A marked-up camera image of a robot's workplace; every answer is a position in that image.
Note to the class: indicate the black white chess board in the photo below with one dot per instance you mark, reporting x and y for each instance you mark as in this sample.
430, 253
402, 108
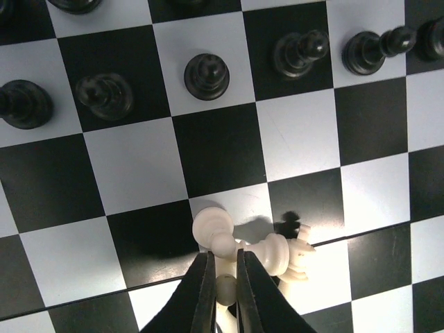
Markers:
96, 226

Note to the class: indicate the white chess queen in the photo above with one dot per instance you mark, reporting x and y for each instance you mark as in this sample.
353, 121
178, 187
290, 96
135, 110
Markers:
285, 258

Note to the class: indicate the pile of white chess pieces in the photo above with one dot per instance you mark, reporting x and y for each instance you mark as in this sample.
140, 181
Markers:
226, 295

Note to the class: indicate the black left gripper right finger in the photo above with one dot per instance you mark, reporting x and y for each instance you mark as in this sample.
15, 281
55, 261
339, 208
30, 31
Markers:
261, 307

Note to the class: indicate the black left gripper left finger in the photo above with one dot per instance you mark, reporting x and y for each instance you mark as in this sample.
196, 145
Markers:
192, 306

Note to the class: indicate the row of black chess pieces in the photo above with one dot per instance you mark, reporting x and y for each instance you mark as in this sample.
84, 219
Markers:
219, 56

